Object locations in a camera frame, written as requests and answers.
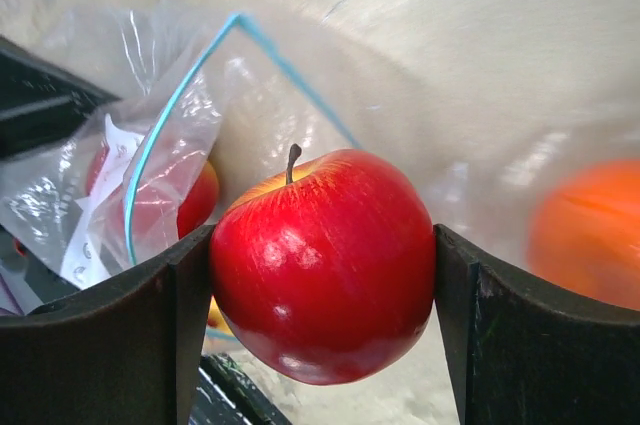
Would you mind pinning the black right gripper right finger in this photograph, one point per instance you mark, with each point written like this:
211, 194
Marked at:
521, 350

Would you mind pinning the red yellow fake apple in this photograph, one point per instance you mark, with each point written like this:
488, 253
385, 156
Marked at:
150, 204

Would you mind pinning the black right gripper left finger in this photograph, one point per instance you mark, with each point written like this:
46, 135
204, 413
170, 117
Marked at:
125, 351

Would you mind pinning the red fake apple with stem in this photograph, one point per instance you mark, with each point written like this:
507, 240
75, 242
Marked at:
326, 271

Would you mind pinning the fake yellow orange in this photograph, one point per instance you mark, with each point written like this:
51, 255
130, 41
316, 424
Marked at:
584, 235

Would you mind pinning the clear bag blue zipper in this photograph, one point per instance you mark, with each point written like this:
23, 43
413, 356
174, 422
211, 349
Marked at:
194, 87

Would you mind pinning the clear bag red zipper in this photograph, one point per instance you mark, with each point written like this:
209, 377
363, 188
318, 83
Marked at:
491, 203

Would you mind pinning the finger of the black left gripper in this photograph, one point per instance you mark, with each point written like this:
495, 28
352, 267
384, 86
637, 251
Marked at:
41, 103

